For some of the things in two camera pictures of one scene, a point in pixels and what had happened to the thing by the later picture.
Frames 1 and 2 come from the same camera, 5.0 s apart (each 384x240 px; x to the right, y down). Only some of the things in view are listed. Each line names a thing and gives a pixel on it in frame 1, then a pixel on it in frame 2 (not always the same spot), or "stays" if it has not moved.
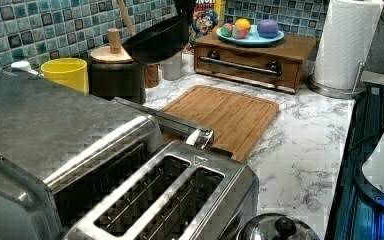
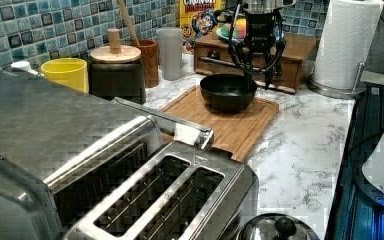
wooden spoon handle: (126, 17) stays
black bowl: (158, 42) to (227, 92)
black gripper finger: (186, 7) to (243, 58)
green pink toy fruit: (227, 29) stays
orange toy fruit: (243, 25) stays
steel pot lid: (277, 226) stays
